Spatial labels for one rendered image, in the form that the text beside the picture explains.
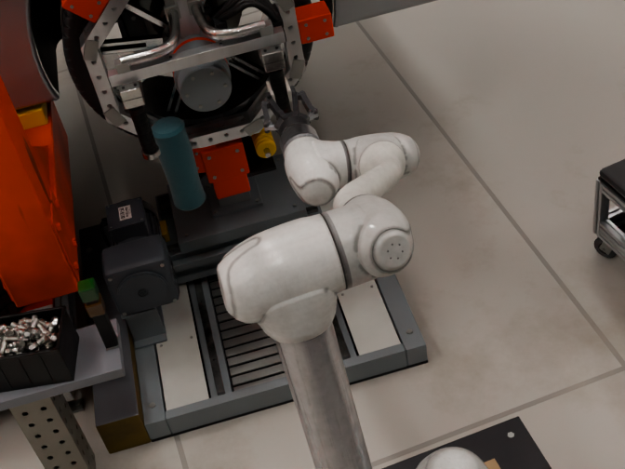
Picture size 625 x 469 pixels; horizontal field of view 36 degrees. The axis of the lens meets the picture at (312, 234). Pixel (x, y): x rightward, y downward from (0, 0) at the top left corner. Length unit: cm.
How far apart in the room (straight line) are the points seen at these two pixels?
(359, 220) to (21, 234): 103
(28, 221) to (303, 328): 94
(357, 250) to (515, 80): 232
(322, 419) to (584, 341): 128
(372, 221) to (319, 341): 22
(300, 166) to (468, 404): 93
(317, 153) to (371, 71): 184
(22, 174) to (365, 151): 76
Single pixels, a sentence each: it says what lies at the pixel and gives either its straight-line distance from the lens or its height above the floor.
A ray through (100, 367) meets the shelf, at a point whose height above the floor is 45.
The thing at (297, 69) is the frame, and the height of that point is 75.
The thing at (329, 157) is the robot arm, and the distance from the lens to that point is 208.
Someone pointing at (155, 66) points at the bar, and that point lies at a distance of 231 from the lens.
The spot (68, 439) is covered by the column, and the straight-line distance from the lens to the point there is 259.
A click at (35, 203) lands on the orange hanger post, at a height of 82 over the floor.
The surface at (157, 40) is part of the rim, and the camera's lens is 261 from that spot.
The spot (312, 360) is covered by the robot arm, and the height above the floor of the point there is 92.
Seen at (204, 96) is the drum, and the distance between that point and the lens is 242.
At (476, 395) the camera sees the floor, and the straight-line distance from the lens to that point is 270.
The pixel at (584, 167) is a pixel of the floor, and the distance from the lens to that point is 337.
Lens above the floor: 215
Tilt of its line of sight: 42 degrees down
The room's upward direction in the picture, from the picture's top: 12 degrees counter-clockwise
